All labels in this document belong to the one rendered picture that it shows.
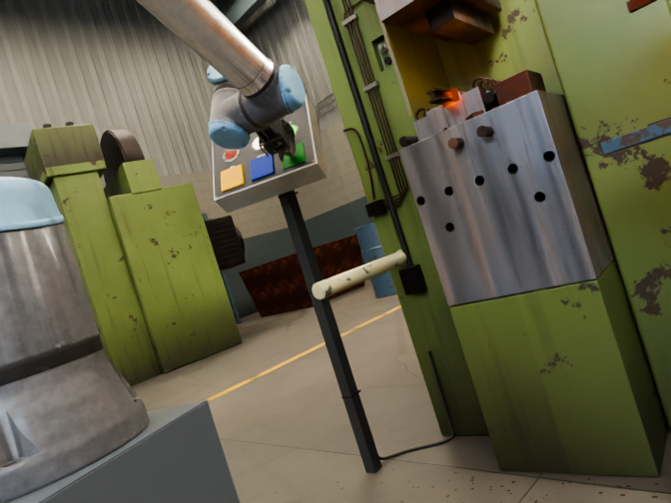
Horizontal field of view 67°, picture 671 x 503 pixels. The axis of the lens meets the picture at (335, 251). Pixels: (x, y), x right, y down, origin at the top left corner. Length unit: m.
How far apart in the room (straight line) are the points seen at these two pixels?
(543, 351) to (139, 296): 4.95
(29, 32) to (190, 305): 6.13
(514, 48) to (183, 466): 1.63
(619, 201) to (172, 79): 10.18
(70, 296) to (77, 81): 9.82
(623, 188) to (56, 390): 1.28
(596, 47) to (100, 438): 1.32
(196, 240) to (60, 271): 5.58
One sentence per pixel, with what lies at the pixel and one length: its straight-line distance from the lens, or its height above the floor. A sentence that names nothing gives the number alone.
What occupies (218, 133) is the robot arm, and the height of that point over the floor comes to 1.03.
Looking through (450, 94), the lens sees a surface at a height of 1.00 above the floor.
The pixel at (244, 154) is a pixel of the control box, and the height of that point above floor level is 1.07.
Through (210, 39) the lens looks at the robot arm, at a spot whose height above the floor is 1.13.
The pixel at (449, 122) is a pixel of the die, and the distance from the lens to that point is 1.42.
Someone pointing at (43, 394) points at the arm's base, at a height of 0.67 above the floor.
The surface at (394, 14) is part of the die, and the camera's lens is 1.53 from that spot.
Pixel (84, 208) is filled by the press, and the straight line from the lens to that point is 5.98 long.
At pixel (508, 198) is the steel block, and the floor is 0.70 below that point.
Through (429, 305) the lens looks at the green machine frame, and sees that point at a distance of 1.68.
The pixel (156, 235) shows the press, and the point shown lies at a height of 1.47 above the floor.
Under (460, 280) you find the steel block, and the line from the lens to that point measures 1.39.
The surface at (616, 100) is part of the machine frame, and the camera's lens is 1.45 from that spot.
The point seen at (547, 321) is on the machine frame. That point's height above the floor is 0.39.
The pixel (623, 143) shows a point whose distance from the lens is 0.96.
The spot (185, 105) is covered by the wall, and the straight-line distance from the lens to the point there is 10.97.
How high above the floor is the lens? 0.71
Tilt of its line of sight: level
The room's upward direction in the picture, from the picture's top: 18 degrees counter-clockwise
